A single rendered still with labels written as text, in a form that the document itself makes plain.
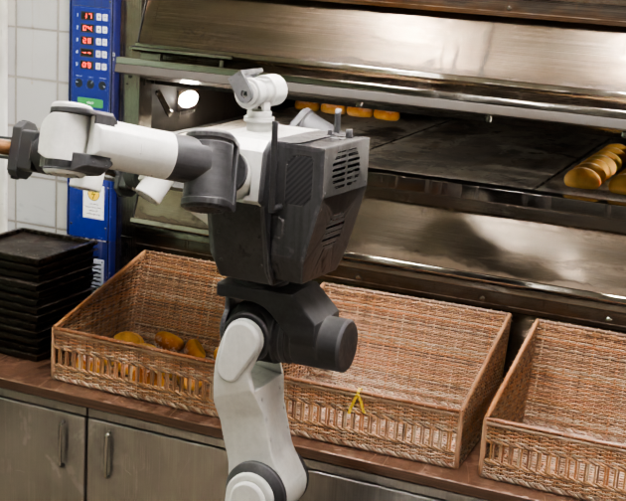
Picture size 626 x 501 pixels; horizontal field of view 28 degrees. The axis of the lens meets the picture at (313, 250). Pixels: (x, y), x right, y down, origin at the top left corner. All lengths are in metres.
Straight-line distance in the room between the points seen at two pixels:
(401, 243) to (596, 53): 0.73
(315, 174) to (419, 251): 1.05
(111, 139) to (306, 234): 0.45
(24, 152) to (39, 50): 1.30
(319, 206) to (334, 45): 1.09
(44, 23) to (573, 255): 1.73
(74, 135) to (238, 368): 0.65
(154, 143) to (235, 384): 0.61
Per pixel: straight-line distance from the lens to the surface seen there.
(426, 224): 3.45
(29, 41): 3.96
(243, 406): 2.68
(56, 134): 2.29
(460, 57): 3.34
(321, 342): 2.57
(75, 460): 3.48
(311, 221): 2.45
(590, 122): 3.13
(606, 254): 3.34
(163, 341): 3.67
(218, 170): 2.37
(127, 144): 2.29
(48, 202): 3.99
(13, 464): 3.61
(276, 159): 2.43
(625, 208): 3.29
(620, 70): 3.25
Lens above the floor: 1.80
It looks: 14 degrees down
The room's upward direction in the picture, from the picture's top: 4 degrees clockwise
